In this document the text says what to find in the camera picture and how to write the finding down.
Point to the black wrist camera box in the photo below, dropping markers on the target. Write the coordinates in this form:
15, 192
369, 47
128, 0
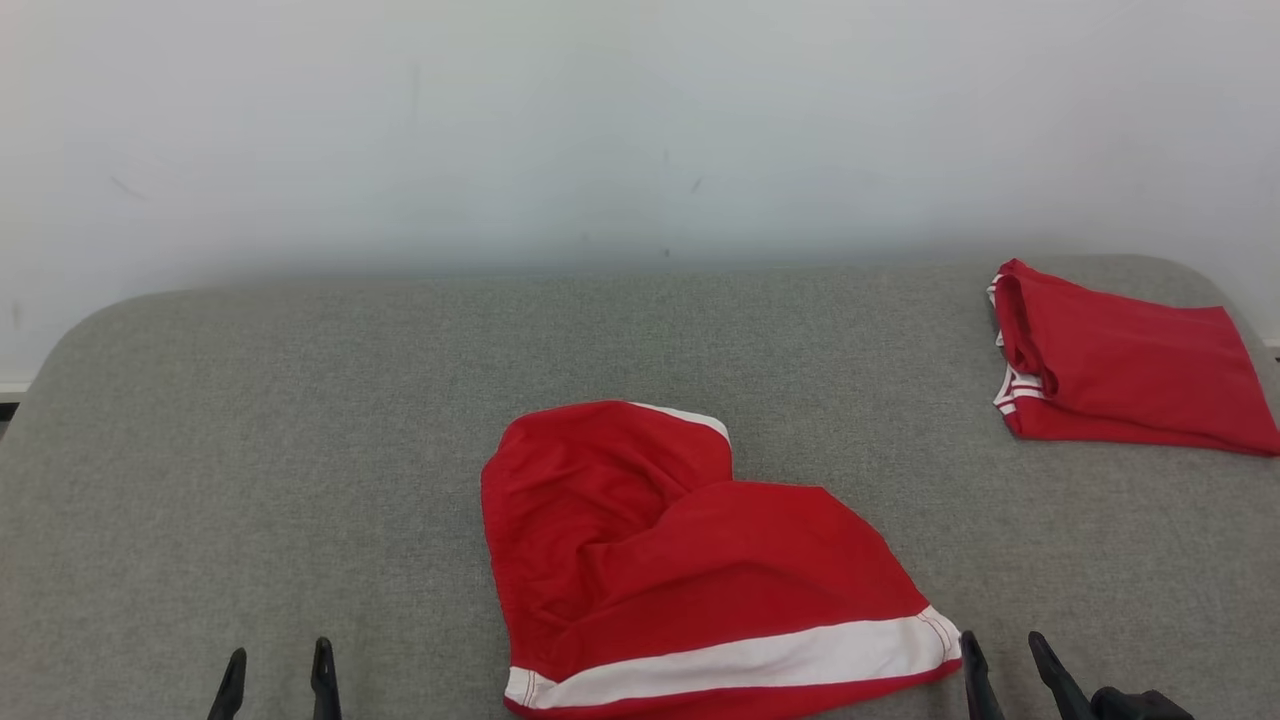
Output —
1140, 705

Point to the red shorts with white stripe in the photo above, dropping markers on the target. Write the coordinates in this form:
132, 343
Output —
680, 580

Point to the red Bulls basketball jersey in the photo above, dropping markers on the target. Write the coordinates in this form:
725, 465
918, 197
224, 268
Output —
1130, 370

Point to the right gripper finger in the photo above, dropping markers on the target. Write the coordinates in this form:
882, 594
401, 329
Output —
1060, 685
980, 685

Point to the white wall baseboard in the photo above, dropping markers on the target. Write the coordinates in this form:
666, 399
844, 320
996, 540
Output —
12, 388

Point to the grey fabric panel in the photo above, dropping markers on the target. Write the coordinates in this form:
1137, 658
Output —
300, 450

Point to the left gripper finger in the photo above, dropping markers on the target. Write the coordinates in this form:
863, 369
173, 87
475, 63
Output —
230, 690
325, 685

